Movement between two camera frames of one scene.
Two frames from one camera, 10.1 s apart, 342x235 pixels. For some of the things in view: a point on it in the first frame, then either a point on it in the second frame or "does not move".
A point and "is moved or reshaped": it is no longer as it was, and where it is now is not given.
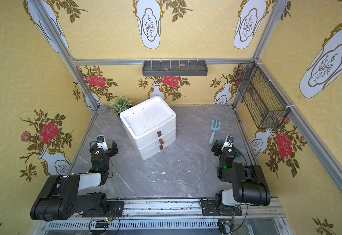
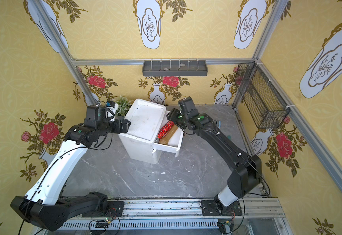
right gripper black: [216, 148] -> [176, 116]
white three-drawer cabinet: [151, 124] is moved or reshaped
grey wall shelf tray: [175, 68] does not move
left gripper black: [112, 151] -> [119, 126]
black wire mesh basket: [263, 103] does not move
